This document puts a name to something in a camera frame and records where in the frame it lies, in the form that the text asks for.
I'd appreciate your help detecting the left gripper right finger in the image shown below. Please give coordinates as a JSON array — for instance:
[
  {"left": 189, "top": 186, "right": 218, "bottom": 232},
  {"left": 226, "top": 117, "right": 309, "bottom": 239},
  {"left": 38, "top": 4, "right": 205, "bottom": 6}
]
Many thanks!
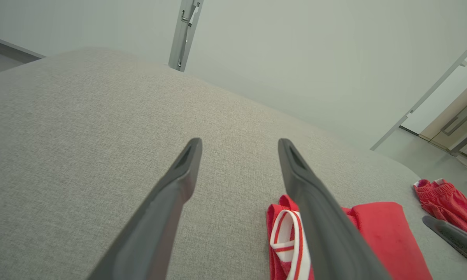
[{"left": 277, "top": 138, "right": 392, "bottom": 280}]

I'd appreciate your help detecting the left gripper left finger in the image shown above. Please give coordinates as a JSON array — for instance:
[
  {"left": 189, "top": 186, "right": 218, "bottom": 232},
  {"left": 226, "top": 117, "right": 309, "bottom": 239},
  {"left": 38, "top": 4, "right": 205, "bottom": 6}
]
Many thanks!
[{"left": 88, "top": 137, "right": 203, "bottom": 280}]

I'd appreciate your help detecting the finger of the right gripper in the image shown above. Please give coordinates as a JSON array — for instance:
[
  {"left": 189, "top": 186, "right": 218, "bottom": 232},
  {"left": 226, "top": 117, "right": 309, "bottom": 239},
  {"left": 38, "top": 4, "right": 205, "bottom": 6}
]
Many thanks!
[{"left": 422, "top": 216, "right": 467, "bottom": 271}]

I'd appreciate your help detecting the red shorts white stripe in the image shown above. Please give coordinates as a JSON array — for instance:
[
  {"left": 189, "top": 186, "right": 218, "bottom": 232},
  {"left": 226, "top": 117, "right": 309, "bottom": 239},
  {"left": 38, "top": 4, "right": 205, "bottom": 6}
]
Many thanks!
[{"left": 413, "top": 178, "right": 467, "bottom": 241}]

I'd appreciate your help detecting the red basketball jersey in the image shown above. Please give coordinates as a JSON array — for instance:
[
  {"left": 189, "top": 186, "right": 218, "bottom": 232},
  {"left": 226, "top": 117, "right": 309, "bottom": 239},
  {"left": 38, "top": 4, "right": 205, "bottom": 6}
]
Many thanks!
[{"left": 267, "top": 194, "right": 433, "bottom": 280}]

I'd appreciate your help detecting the beige cabinet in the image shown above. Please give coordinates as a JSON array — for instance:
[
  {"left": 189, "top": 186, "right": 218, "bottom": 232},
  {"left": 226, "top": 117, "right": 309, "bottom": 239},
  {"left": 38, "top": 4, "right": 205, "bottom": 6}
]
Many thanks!
[{"left": 420, "top": 73, "right": 467, "bottom": 170}]

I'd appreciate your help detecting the grey fabric sofa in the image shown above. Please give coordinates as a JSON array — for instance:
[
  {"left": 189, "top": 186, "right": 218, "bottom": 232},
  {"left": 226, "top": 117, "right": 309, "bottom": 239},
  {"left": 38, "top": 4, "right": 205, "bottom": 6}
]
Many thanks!
[{"left": 0, "top": 47, "right": 467, "bottom": 280}]

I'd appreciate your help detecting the grey partition post with bracket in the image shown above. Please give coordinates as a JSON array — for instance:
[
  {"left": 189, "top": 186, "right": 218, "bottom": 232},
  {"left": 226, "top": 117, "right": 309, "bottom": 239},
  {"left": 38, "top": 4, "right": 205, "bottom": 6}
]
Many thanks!
[{"left": 370, "top": 33, "right": 467, "bottom": 151}]

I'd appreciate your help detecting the grey double partition post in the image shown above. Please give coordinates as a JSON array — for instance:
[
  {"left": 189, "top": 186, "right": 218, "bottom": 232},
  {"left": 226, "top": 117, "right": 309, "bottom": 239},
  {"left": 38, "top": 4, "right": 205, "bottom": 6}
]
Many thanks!
[{"left": 169, "top": 0, "right": 205, "bottom": 72}]

